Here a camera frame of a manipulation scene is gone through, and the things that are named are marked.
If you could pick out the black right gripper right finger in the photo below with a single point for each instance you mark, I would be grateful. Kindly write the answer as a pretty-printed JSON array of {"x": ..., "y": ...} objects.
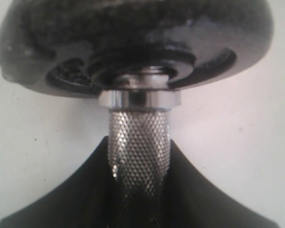
[{"x": 192, "y": 201}]

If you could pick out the chrome threaded dumbbell bar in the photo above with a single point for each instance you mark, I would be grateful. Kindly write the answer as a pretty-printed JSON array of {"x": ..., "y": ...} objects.
[{"x": 139, "y": 145}]

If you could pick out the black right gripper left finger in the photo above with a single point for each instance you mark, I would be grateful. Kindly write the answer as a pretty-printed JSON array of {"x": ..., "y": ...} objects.
[{"x": 81, "y": 201}]

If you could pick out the black weight plate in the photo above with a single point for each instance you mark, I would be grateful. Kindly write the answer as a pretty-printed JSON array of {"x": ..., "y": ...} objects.
[{"x": 76, "y": 48}]

